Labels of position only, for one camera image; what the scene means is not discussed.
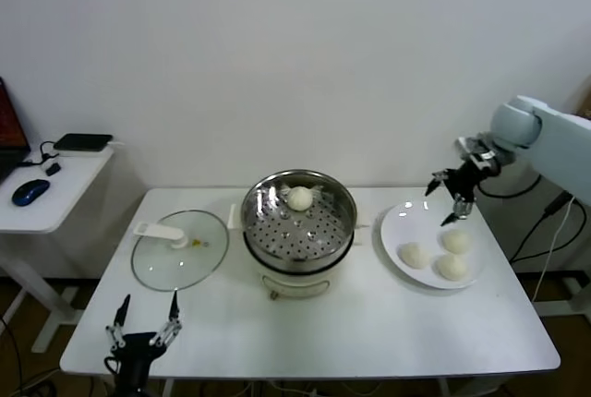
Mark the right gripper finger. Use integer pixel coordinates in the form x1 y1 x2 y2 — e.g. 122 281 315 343
424 168 457 198
440 194 474 227

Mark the glass lid with white handle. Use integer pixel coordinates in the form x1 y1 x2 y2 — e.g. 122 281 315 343
130 210 231 293

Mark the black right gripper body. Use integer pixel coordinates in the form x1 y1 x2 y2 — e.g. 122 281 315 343
450 156 501 199

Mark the blue computer mouse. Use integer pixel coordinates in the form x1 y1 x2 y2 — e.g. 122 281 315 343
11 178 52 208

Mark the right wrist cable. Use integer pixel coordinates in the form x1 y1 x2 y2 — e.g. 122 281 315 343
477 170 542 199

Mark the black laptop with red screen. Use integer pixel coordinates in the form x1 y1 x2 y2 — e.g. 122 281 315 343
0 76 32 184

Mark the stainless steel steamer basket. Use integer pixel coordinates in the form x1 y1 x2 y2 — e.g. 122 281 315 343
228 169 373 273

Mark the white steamed baozi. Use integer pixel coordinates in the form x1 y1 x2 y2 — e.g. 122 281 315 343
441 229 474 255
399 242 431 271
436 253 470 282
286 186 314 212

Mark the white electric cooker base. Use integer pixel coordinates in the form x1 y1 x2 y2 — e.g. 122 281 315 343
244 230 368 301

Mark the black flat box device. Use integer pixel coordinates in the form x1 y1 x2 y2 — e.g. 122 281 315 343
54 132 115 152

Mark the black cable with adapter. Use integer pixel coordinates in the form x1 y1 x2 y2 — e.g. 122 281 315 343
17 140 64 175

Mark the white round plate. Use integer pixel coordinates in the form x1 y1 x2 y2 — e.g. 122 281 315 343
379 201 488 291
371 210 463 291

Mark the white side table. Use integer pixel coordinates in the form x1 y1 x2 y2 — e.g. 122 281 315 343
0 138 149 353

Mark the white hanging cable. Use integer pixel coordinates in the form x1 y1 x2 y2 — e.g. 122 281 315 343
533 196 578 304

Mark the black hanging cable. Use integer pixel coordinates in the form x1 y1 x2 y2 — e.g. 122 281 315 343
510 190 576 264

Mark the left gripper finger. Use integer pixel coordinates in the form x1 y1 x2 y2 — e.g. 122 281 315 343
154 290 183 347
104 294 132 350

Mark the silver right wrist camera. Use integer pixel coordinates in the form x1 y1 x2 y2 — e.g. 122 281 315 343
456 136 498 162

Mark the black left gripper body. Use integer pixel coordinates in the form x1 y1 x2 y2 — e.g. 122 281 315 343
112 331 168 364

